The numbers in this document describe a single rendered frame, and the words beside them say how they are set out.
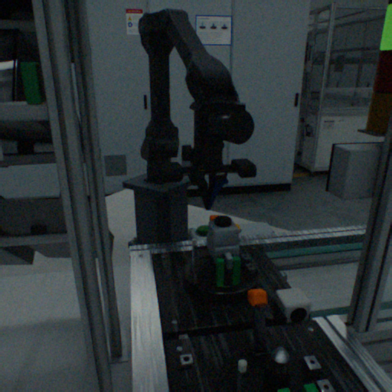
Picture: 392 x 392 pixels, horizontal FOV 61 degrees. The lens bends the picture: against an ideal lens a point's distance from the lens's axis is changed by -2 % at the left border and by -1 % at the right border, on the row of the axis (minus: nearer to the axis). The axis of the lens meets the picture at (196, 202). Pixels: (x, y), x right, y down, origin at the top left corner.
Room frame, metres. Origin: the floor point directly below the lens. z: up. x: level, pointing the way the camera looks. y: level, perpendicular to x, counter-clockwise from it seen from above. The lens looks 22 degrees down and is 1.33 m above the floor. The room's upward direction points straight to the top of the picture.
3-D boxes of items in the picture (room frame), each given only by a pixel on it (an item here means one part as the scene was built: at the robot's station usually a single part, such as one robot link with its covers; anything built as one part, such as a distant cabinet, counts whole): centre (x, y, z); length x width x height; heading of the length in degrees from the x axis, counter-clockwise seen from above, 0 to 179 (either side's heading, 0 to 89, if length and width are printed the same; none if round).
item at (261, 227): (0.76, -0.09, 0.93); 0.21 x 0.07 x 0.06; 101
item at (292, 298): (0.45, -0.16, 0.97); 0.05 x 0.05 x 0.04; 11
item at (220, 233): (0.52, -0.05, 1.06); 0.08 x 0.04 x 0.07; 11
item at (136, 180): (0.86, 0.10, 0.96); 0.15 x 0.15 x 0.20; 56
